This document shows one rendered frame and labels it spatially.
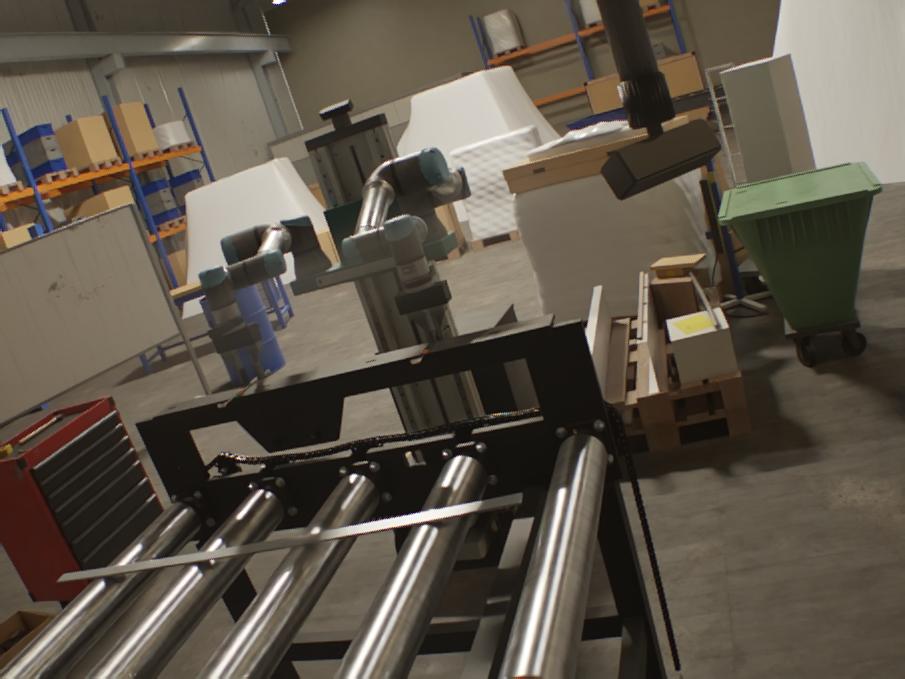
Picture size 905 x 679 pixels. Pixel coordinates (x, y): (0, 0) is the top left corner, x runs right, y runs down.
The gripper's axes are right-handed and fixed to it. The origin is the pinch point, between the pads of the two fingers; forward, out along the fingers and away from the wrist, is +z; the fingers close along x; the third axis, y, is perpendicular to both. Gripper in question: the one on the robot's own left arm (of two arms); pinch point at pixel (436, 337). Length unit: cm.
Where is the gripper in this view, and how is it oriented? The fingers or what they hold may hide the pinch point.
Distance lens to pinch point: 194.2
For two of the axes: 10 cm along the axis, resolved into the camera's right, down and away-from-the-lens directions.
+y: -2.7, 3.6, -9.0
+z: 3.1, 9.1, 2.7
